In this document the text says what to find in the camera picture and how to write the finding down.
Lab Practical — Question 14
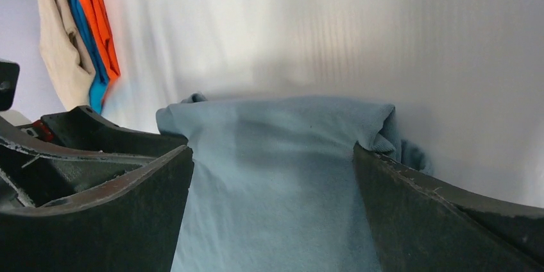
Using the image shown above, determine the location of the folded tan t-shirt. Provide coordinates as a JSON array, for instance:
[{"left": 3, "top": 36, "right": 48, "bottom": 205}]
[{"left": 37, "top": 0, "right": 96, "bottom": 110}]

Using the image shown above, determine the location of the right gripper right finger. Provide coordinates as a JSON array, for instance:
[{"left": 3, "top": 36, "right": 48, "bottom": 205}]
[{"left": 353, "top": 145, "right": 543, "bottom": 271}]

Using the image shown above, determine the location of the folded orange t-shirt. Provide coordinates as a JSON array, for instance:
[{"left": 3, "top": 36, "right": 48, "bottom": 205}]
[{"left": 79, "top": 0, "right": 121, "bottom": 88}]

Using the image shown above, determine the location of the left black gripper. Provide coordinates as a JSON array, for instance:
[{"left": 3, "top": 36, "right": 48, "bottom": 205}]
[{"left": 0, "top": 59, "right": 187, "bottom": 208}]

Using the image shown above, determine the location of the folded blue t-shirt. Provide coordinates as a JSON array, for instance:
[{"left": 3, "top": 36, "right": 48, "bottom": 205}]
[{"left": 64, "top": 0, "right": 110, "bottom": 114}]

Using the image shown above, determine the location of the grey-blue t-shirt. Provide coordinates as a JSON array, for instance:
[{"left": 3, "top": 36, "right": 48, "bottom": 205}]
[{"left": 156, "top": 94, "right": 432, "bottom": 271}]

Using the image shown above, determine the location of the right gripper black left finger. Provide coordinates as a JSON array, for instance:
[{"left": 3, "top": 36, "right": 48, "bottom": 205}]
[{"left": 1, "top": 146, "right": 194, "bottom": 271}]

